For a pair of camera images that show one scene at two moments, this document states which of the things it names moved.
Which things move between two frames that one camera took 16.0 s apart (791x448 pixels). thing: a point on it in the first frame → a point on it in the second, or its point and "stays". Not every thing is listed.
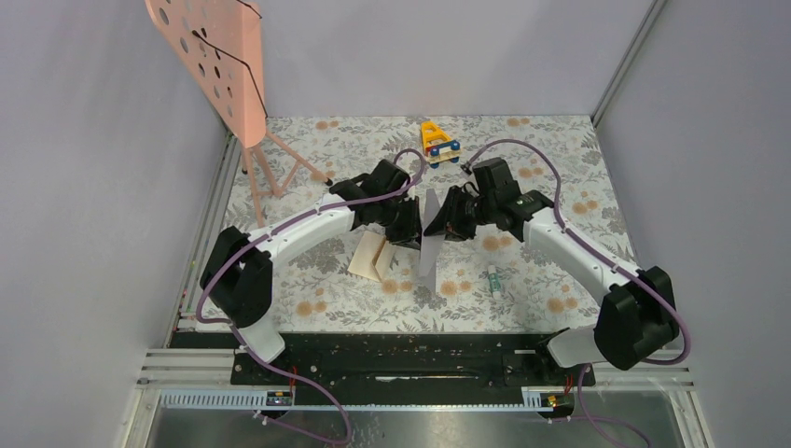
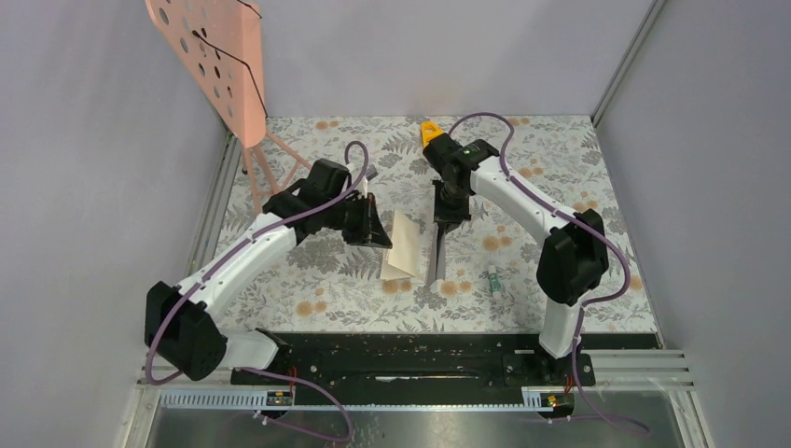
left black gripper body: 400,217 → 350,217
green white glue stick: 494,282 stays
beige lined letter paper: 372,257 → 399,260
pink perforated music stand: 222,43 stays
